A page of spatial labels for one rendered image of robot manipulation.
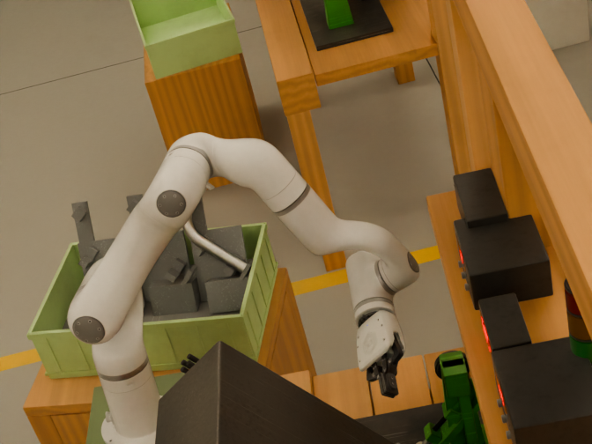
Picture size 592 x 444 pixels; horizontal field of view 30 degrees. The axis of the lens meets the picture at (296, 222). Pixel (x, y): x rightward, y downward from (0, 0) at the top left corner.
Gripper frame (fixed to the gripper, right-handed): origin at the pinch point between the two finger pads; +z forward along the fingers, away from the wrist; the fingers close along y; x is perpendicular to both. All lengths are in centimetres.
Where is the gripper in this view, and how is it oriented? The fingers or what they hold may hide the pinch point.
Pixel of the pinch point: (388, 386)
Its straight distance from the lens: 218.4
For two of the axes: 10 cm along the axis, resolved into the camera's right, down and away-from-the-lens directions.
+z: 1.1, 7.5, -6.5
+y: 5.5, -5.9, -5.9
